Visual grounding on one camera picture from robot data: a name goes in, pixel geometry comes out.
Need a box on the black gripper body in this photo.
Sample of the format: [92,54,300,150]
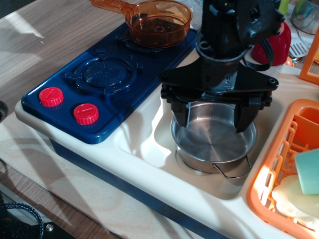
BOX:
[159,57,278,110]

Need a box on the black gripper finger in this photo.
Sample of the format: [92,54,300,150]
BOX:
[170,97,191,128]
[234,97,262,133]

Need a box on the small stainless steel pan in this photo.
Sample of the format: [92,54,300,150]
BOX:
[170,102,257,179]

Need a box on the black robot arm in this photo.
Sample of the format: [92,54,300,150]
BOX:
[159,0,284,132]

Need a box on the cream toy kitchen sink unit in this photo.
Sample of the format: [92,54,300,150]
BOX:
[14,37,319,239]

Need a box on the red stove knob right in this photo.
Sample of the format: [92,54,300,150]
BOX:
[73,103,99,125]

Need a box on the red stove knob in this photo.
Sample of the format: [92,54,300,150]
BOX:
[73,103,99,125]
[39,87,64,108]

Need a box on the blue toy stove top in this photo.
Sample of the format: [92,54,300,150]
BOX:
[21,24,197,144]

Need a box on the red stove knob left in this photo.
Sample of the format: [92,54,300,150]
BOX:
[39,87,64,108]

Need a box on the orange plastic dish rack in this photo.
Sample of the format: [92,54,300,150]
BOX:
[247,99,319,239]

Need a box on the orange transparent plastic saucepan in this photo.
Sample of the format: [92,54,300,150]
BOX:
[91,0,192,48]

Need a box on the dark red toy dispenser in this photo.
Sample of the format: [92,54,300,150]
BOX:
[251,21,292,66]

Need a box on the teal sponge block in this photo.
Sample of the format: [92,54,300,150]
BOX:
[295,149,319,195]

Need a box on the metal slotted spatula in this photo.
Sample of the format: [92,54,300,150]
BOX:
[289,42,309,63]

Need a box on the pale yellow plastic plate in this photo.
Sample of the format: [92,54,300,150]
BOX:
[272,175,319,229]

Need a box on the lime green plastic container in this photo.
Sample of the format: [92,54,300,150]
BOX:
[278,0,289,15]

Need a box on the orange plastic frame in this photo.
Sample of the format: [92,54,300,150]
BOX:
[300,30,319,85]

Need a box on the black base plate with screw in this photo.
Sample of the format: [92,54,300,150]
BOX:
[22,222,75,239]

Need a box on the blue braided cable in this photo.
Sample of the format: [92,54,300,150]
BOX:
[0,202,45,239]

